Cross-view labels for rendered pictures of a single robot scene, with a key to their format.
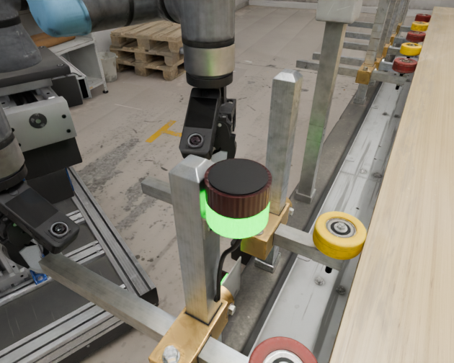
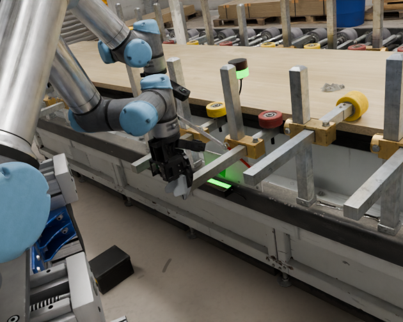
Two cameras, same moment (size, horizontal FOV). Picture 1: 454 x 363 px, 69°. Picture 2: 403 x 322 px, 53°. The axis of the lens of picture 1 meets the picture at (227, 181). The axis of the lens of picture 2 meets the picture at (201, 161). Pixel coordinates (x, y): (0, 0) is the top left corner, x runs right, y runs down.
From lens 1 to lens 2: 1.23 m
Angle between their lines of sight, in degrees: 58
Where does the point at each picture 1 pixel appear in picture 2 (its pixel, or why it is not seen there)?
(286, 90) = (178, 63)
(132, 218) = not seen: outside the picture
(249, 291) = not seen: hidden behind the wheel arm
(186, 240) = (234, 95)
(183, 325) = (244, 140)
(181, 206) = (232, 80)
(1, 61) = not seen: hidden behind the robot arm
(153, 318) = (236, 149)
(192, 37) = (158, 53)
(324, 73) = (135, 73)
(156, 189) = (146, 161)
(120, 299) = (223, 158)
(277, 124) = (180, 80)
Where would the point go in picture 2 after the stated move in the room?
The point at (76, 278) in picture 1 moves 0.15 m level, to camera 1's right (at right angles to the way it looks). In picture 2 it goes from (205, 170) to (217, 147)
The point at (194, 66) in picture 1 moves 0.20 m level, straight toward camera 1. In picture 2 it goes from (161, 65) to (224, 57)
